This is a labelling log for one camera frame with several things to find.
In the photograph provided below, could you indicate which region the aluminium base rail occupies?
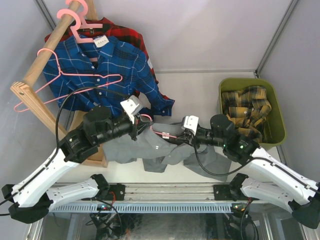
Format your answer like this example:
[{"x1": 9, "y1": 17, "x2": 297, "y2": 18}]
[{"x1": 115, "y1": 182, "x2": 224, "y2": 203}]

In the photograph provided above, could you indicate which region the pink plastic hanger red shirt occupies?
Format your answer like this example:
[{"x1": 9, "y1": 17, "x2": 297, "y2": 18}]
[{"x1": 70, "y1": 0, "x2": 103, "y2": 30}]

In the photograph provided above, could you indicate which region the black left camera cable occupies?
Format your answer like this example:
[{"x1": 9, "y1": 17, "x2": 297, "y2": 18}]
[{"x1": 0, "y1": 86, "x2": 131, "y2": 216}]

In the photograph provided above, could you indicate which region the wooden clothes rack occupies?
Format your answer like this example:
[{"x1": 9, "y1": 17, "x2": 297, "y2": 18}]
[{"x1": 9, "y1": 0, "x2": 110, "y2": 169}]

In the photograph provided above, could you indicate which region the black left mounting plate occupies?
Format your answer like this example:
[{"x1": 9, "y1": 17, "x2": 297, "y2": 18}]
[{"x1": 98, "y1": 183, "x2": 126, "y2": 201}]

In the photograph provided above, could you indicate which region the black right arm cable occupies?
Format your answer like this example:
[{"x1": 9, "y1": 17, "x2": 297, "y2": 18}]
[{"x1": 194, "y1": 147, "x2": 320, "y2": 193}]

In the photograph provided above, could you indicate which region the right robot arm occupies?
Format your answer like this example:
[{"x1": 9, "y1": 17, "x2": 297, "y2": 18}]
[{"x1": 170, "y1": 114, "x2": 320, "y2": 229}]

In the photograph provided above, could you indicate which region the grey slotted cable duct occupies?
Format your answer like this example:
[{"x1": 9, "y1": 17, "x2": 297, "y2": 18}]
[{"x1": 52, "y1": 202, "x2": 233, "y2": 214}]

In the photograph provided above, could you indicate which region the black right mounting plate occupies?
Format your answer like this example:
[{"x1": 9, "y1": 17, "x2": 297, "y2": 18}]
[{"x1": 213, "y1": 184, "x2": 240, "y2": 201}]

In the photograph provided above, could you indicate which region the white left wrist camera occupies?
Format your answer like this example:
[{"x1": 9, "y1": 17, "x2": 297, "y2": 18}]
[{"x1": 120, "y1": 95, "x2": 144, "y2": 125}]

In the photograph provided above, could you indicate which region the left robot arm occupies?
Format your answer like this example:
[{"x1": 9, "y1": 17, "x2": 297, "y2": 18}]
[{"x1": 2, "y1": 106, "x2": 153, "y2": 224}]

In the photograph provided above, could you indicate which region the red plaid shirt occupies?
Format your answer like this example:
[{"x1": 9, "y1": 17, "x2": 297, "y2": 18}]
[{"x1": 44, "y1": 16, "x2": 176, "y2": 107}]

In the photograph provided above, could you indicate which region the yellow plaid shirt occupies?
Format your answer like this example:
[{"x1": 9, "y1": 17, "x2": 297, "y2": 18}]
[{"x1": 221, "y1": 86, "x2": 272, "y2": 143}]

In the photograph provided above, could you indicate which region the green plastic basket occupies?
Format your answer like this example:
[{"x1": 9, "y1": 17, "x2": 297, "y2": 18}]
[{"x1": 217, "y1": 77, "x2": 287, "y2": 151}]

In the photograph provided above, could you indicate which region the blue plaid shirt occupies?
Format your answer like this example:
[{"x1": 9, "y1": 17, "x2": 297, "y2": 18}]
[{"x1": 42, "y1": 34, "x2": 176, "y2": 118}]

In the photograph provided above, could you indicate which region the black mounting plate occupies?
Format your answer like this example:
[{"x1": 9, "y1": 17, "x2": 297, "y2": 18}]
[
  {"x1": 98, "y1": 183, "x2": 126, "y2": 201},
  {"x1": 213, "y1": 184, "x2": 240, "y2": 201}
]

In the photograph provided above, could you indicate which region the pink plastic hanger blue shirt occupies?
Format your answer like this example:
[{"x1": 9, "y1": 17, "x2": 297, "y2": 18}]
[{"x1": 57, "y1": 8, "x2": 95, "y2": 45}]

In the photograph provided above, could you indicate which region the pink wire hanger grey shirt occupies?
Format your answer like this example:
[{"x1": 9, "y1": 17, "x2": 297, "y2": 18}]
[{"x1": 140, "y1": 114, "x2": 177, "y2": 140}]

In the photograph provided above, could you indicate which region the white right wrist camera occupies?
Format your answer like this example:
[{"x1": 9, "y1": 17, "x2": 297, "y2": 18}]
[{"x1": 181, "y1": 115, "x2": 199, "y2": 136}]

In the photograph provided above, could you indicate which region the white paper price tag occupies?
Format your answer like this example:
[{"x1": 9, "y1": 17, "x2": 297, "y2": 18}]
[{"x1": 93, "y1": 35, "x2": 109, "y2": 48}]

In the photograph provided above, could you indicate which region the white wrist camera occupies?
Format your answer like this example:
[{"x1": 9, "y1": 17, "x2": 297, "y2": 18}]
[
  {"x1": 181, "y1": 115, "x2": 199, "y2": 136},
  {"x1": 120, "y1": 95, "x2": 144, "y2": 125}
]

